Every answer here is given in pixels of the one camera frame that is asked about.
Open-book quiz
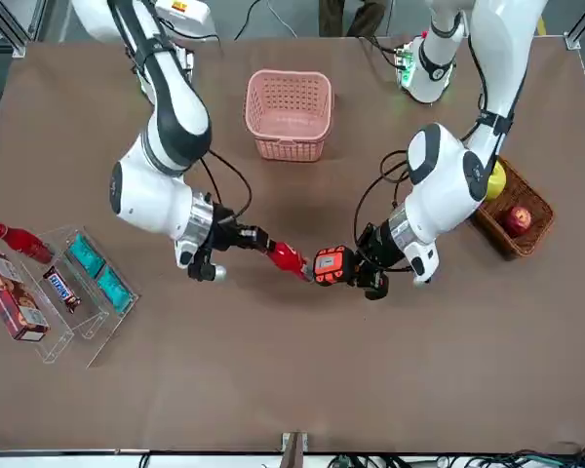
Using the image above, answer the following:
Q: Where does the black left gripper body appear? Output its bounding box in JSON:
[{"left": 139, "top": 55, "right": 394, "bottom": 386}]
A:
[{"left": 355, "top": 221, "right": 411, "bottom": 273}]

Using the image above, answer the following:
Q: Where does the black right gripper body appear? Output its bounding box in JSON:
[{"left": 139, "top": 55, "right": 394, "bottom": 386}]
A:
[{"left": 207, "top": 202, "right": 263, "bottom": 253}]

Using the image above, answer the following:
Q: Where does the red Coca-Cola bottle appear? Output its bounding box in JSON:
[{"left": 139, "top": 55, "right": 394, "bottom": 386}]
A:
[
  {"left": 267, "top": 240, "right": 315, "bottom": 284},
  {"left": 0, "top": 222, "right": 55, "bottom": 265}
]

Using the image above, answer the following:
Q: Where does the orange black barcode scanner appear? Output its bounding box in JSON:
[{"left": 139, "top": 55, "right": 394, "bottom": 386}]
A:
[{"left": 312, "top": 246, "right": 360, "bottom": 288}]

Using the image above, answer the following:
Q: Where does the pink plastic basket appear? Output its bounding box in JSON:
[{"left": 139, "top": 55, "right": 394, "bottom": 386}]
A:
[{"left": 244, "top": 68, "right": 333, "bottom": 163}]

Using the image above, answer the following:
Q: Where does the teal snack packet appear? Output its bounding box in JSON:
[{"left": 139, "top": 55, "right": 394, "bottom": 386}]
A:
[
  {"left": 72, "top": 233, "right": 106, "bottom": 274},
  {"left": 97, "top": 266, "right": 131, "bottom": 313}
]

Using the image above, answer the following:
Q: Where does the yellow apple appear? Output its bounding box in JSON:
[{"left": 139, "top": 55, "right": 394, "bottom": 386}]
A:
[{"left": 485, "top": 160, "right": 508, "bottom": 202}]

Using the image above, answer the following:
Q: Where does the red apple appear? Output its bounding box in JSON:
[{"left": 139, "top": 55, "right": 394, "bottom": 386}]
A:
[{"left": 504, "top": 205, "right": 534, "bottom": 238}]

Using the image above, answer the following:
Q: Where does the brown wicker tray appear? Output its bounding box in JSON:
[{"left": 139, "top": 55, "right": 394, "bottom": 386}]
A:
[{"left": 470, "top": 154, "right": 556, "bottom": 259}]

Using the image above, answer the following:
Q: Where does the clear acrylic shelf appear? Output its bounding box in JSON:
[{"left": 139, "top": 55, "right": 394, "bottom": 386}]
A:
[{"left": 0, "top": 223, "right": 140, "bottom": 370}]

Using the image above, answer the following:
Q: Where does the Snickers chocolate bar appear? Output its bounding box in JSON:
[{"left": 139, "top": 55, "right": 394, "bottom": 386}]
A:
[{"left": 42, "top": 266, "right": 82, "bottom": 315}]

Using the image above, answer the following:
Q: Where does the red cookie box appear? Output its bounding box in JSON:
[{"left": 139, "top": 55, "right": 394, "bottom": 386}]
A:
[{"left": 0, "top": 247, "right": 51, "bottom": 342}]

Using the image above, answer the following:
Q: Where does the person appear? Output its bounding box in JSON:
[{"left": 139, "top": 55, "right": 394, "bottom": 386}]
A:
[{"left": 319, "top": 0, "right": 394, "bottom": 38}]

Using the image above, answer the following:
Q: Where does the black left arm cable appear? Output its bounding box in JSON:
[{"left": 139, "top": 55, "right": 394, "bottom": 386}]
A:
[{"left": 353, "top": 149, "right": 413, "bottom": 245}]

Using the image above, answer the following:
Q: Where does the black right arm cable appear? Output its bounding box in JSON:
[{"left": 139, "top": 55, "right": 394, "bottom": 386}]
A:
[{"left": 197, "top": 148, "right": 253, "bottom": 228}]

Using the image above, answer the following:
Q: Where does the aluminium post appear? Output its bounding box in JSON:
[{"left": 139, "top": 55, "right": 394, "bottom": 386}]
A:
[{"left": 281, "top": 431, "right": 309, "bottom": 468}]

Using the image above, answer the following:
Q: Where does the black arm base cable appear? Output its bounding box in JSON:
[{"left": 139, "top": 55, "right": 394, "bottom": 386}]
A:
[{"left": 358, "top": 33, "right": 410, "bottom": 69}]

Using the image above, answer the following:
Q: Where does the black cable tangle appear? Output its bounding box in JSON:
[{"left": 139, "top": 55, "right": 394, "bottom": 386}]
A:
[{"left": 331, "top": 441, "right": 585, "bottom": 468}]

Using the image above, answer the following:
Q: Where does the aluminium frame bar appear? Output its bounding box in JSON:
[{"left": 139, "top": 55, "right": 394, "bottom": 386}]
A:
[{"left": 0, "top": 0, "right": 48, "bottom": 58}]

